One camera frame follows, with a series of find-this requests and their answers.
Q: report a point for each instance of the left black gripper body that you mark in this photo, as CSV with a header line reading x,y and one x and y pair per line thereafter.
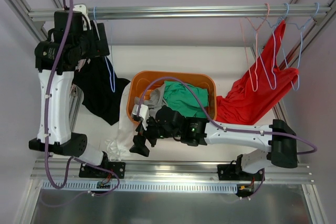
x,y
99,39

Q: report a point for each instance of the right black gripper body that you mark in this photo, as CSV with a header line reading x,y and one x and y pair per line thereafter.
x,y
146,131

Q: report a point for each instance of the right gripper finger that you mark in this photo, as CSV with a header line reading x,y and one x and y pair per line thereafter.
x,y
140,131
139,146

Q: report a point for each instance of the grey tank top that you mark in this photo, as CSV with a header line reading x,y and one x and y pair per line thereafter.
x,y
156,100

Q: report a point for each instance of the white tank top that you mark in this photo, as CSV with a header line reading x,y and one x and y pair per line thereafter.
x,y
118,145

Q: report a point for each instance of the green tank top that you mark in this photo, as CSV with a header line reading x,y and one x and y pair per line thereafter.
x,y
180,99

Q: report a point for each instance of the black tank top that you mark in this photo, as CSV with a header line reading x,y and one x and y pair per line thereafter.
x,y
93,80

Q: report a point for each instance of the blue wire hanger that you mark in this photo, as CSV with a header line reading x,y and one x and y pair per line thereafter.
x,y
273,85
108,63
301,28

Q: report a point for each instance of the red tank top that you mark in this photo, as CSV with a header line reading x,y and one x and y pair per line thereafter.
x,y
250,97

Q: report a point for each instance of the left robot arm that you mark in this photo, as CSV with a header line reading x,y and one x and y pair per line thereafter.
x,y
56,78

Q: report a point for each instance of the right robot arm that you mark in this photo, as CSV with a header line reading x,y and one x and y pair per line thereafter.
x,y
273,144

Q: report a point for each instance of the orange plastic basket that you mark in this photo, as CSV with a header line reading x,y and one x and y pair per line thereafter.
x,y
142,79

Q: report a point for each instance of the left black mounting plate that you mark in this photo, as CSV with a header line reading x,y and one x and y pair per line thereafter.
x,y
89,172

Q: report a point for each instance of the black mounting plate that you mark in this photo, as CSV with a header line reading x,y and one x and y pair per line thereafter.
x,y
227,172
89,172

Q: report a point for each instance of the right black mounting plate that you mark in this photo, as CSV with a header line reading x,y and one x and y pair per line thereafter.
x,y
227,172

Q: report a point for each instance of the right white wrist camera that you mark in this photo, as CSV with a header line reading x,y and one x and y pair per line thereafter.
x,y
140,113

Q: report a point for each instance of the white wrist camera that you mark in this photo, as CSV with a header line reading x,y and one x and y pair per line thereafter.
x,y
84,15
140,113

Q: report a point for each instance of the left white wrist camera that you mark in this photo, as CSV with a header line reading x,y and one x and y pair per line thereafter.
x,y
84,15

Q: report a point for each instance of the white slotted cable duct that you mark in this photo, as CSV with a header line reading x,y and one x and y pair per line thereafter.
x,y
133,186

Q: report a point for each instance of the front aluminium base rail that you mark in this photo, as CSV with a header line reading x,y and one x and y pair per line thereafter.
x,y
158,171

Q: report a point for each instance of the aluminium hanging rail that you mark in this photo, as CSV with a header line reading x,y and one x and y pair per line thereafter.
x,y
255,11

